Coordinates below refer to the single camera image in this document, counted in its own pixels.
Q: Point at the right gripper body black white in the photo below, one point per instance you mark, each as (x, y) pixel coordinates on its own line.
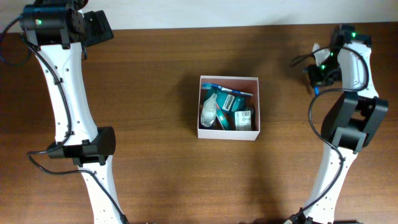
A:
(314, 76)

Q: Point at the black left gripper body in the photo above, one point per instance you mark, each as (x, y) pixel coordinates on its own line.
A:
(97, 25)

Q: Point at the blue disposable razor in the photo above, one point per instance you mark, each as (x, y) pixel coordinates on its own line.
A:
(316, 90)

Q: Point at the green white soap box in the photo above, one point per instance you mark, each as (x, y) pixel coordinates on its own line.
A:
(242, 121)

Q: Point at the teal mouthwash bottle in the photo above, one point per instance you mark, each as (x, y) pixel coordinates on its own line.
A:
(227, 102)

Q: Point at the green toothpaste tube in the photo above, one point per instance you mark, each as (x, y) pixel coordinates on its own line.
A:
(222, 119)

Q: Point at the blue white toothbrush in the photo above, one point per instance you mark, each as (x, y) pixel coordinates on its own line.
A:
(208, 86)

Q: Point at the clear spray bottle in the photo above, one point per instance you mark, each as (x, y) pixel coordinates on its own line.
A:
(209, 111)

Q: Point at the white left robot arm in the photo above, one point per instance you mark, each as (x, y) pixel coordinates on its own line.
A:
(58, 33)

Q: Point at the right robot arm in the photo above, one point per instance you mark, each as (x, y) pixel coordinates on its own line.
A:
(342, 66)

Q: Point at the white cardboard box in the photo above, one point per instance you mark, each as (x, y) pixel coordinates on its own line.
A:
(246, 84)

